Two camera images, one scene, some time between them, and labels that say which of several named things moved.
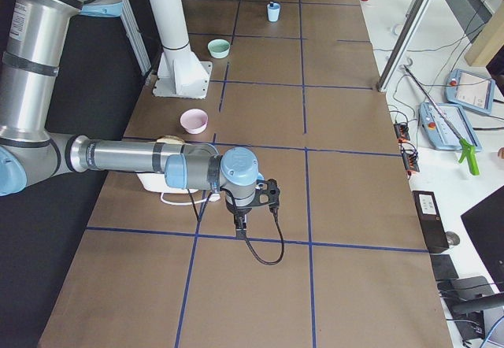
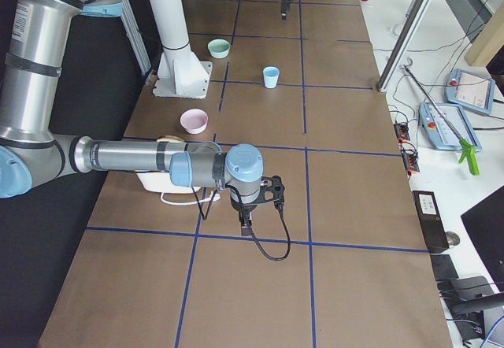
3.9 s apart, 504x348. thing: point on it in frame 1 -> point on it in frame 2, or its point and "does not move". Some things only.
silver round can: [452, 238] does not move
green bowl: [219, 48] does not move
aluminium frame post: [409, 31] does not move
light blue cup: [273, 12] -> [271, 76]
